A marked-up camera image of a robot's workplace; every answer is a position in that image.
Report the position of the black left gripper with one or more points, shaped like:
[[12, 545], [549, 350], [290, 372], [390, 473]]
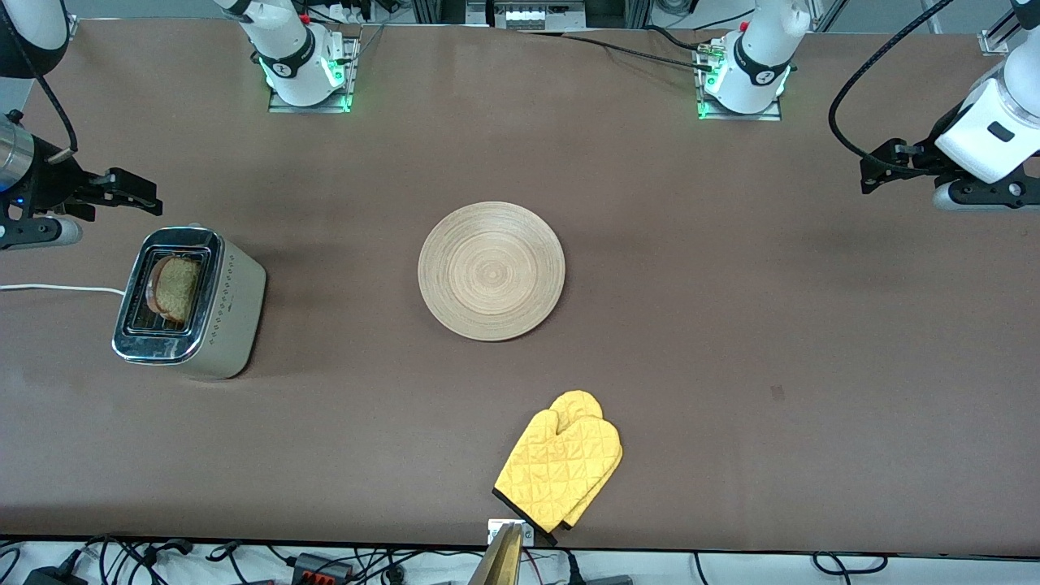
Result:
[[926, 157]]

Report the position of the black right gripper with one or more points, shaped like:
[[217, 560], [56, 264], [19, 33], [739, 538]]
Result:
[[55, 185]]

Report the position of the brown bread slice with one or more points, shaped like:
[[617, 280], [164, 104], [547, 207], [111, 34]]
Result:
[[175, 288]]

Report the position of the round wooden plate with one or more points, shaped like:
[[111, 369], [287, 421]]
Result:
[[491, 272]]

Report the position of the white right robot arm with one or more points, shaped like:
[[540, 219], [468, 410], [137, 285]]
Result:
[[292, 65]]

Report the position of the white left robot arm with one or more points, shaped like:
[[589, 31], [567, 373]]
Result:
[[760, 65]]

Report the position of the silver beige two-slot toaster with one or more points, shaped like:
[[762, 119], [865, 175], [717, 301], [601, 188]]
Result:
[[236, 317]]

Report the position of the grey power strip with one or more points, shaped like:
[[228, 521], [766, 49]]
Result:
[[528, 16]]

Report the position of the yellow quilted oven mitt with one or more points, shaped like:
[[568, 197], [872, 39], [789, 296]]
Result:
[[578, 402], [561, 463]]

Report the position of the black power adapter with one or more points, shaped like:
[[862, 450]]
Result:
[[53, 578]]

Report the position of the black orange connector block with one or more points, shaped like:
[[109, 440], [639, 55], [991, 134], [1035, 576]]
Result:
[[321, 566]]

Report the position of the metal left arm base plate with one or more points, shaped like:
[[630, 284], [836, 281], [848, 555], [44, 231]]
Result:
[[764, 116]]

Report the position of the aluminium frame post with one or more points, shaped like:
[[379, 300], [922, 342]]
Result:
[[993, 41]]

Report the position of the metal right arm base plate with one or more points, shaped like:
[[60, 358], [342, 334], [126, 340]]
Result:
[[352, 57]]

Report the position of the small white mount box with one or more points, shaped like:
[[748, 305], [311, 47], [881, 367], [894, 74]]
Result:
[[494, 532]]

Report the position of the tan metal camera bracket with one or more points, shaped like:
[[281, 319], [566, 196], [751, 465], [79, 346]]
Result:
[[504, 561]]

